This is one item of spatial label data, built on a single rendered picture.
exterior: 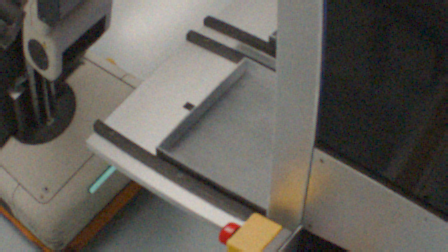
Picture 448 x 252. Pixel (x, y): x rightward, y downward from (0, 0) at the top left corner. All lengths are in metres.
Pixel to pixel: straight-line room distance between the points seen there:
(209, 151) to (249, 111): 0.11
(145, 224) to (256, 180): 1.06
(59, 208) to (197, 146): 0.79
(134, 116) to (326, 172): 0.55
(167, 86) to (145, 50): 1.35
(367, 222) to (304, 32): 0.32
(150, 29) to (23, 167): 0.96
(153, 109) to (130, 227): 0.95
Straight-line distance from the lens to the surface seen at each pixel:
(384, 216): 1.20
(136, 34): 3.11
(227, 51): 1.73
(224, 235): 1.33
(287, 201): 1.30
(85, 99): 2.53
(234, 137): 1.61
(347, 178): 1.18
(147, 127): 1.63
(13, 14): 1.22
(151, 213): 2.60
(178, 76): 1.71
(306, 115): 1.15
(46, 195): 2.32
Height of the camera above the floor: 2.11
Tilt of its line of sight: 49 degrees down
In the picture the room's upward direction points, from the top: straight up
